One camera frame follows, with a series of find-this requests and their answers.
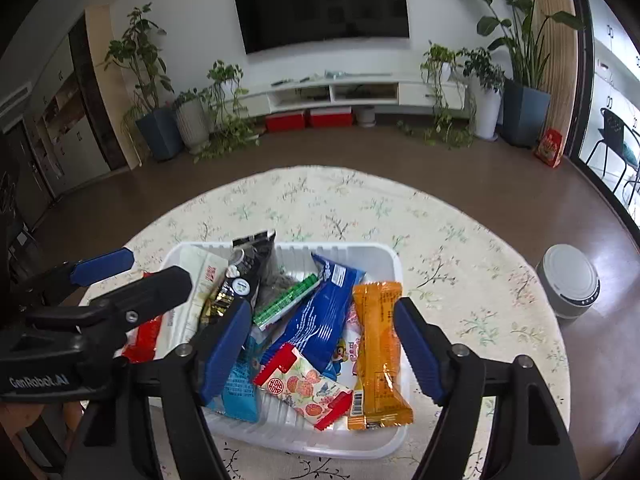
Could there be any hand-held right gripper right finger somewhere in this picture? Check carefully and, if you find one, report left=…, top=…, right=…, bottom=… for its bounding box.
left=392, top=297, right=581, bottom=480

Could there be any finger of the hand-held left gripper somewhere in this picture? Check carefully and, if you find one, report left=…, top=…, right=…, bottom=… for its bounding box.
left=10, top=247, right=136, bottom=307
left=25, top=266, right=193, bottom=356

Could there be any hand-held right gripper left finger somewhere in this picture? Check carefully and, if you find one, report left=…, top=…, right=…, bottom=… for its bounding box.
left=62, top=300, right=253, bottom=480

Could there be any long white snack packet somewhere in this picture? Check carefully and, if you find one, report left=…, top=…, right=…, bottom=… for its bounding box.
left=152, top=245, right=231, bottom=361

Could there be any orange snack packet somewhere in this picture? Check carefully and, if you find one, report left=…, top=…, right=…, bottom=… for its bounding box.
left=346, top=281, right=415, bottom=431

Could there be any light blue snack packet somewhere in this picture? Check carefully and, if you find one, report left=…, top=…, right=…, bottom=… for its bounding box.
left=205, top=335, right=263, bottom=423

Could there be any gold black snack packet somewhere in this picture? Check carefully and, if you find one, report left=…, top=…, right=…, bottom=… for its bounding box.
left=200, top=280, right=251, bottom=331

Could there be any pink snack packet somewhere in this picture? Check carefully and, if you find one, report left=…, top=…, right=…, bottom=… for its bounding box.
left=330, top=305, right=366, bottom=391

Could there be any green white snack packet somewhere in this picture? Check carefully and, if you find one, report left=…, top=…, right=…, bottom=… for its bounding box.
left=252, top=272, right=321, bottom=331

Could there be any red floral snack packet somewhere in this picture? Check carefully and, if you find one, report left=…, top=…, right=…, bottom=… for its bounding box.
left=252, top=342, right=353, bottom=432

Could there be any grey patterned foil packet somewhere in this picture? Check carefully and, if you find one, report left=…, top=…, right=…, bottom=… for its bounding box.
left=260, top=255, right=321, bottom=306

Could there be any dark blue snack packet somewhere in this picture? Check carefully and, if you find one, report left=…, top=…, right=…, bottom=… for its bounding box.
left=260, top=252, right=366, bottom=381

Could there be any white plastic tray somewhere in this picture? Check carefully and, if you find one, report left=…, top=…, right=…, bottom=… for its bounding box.
left=160, top=241, right=408, bottom=461

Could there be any person's left hand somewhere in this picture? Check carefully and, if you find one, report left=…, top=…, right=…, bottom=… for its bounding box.
left=0, top=400, right=86, bottom=458

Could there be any bushy tree in dark pot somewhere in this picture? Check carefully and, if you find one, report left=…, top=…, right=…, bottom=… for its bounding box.
left=97, top=2, right=183, bottom=163

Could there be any dark wooden partition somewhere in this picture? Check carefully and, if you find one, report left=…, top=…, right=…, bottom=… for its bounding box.
left=67, top=15, right=128, bottom=171

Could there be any plant in ribbed grey pot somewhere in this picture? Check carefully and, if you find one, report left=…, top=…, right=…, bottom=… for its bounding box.
left=172, top=89, right=211, bottom=156

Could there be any white round waste bin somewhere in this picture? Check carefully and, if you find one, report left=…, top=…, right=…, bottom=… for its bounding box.
left=535, top=244, right=601, bottom=321

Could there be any red storage box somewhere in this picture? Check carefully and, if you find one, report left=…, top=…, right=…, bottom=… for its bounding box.
left=265, top=111, right=307, bottom=133
left=307, top=107, right=353, bottom=128

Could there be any trailing vine plant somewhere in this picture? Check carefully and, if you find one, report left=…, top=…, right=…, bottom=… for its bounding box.
left=397, top=42, right=476, bottom=150
left=192, top=60, right=263, bottom=163

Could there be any red gift bag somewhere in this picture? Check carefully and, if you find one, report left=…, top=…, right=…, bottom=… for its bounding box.
left=534, top=127, right=565, bottom=168

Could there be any plant in tall white pot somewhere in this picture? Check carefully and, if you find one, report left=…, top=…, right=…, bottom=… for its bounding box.
left=457, top=47, right=506, bottom=141

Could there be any broad-leaf plant in blue-grey pot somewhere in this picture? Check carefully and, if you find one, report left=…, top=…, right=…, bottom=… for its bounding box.
left=439, top=0, right=586, bottom=148

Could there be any white television cabinet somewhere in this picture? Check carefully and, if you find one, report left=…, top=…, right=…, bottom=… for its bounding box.
left=240, top=71, right=471, bottom=116

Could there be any black balcony chair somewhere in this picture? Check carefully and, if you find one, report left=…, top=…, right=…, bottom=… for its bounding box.
left=585, top=107, right=640, bottom=181

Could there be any wooden slat panel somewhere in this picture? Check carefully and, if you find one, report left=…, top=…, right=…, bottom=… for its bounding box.
left=530, top=0, right=576, bottom=133

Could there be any white balcony cabinet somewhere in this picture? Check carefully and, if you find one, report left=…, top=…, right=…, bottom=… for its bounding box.
left=592, top=0, right=640, bottom=111

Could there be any black wall television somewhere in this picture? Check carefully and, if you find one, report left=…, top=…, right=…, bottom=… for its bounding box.
left=231, top=0, right=411, bottom=56

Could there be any black glass door frame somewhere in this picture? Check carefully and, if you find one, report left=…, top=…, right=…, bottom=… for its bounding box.
left=562, top=0, right=640, bottom=241

